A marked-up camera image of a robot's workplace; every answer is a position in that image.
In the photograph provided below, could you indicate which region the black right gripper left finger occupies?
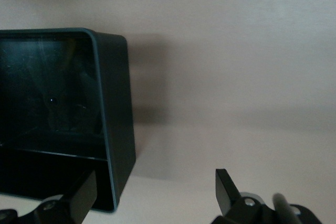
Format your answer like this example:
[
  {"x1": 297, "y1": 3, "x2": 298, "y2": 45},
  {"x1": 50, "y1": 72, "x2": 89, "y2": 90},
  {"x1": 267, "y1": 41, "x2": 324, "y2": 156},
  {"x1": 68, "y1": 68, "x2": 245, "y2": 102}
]
[{"x1": 0, "y1": 169, "x2": 98, "y2": 224}]

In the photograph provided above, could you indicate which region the black plastic box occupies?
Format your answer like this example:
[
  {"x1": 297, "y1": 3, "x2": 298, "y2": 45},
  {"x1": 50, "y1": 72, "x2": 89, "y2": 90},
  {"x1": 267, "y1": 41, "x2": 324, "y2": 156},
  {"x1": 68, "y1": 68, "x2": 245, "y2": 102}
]
[{"x1": 0, "y1": 27, "x2": 137, "y2": 214}]

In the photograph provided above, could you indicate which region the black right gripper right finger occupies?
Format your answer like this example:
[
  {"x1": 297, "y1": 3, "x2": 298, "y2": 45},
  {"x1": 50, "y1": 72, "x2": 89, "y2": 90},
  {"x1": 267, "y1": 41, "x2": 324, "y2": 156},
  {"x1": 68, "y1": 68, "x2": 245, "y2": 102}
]
[{"x1": 209, "y1": 168, "x2": 322, "y2": 224}]

